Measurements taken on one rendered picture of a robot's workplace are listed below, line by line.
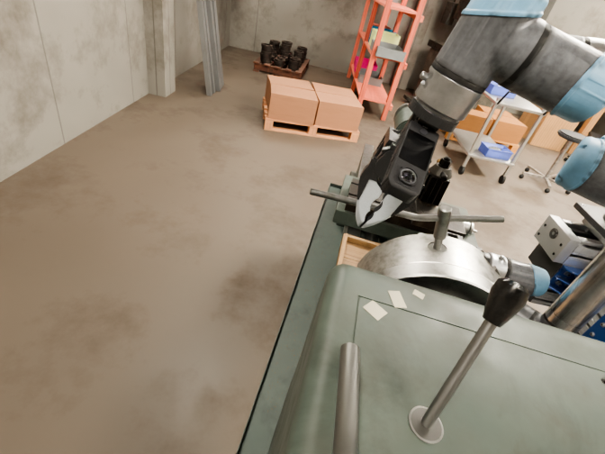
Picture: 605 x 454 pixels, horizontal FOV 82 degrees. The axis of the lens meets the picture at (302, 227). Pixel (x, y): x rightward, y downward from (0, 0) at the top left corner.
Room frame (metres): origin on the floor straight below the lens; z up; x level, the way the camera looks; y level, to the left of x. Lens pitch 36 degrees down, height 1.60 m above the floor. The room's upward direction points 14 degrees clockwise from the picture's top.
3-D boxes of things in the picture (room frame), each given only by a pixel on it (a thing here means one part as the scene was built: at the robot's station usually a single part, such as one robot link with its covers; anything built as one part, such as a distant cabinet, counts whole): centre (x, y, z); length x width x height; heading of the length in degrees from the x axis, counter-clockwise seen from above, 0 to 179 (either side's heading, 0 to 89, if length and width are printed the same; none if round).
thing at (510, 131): (5.58, -2.23, 0.20); 1.10 x 0.75 x 0.40; 92
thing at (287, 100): (4.39, 0.25, 0.21); 1.22 x 0.88 x 0.42; 99
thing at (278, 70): (6.87, 1.06, 0.23); 1.26 x 0.87 x 0.46; 2
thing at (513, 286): (0.26, -0.21, 1.38); 0.04 x 0.03 x 0.05; 175
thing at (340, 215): (1.21, -0.38, 0.90); 0.53 x 0.30 x 0.06; 85
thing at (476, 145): (4.39, -1.90, 0.51); 1.07 x 0.63 x 1.01; 177
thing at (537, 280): (0.73, -0.57, 1.08); 0.11 x 0.08 x 0.09; 85
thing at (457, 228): (1.16, -0.35, 0.95); 0.43 x 0.18 x 0.04; 85
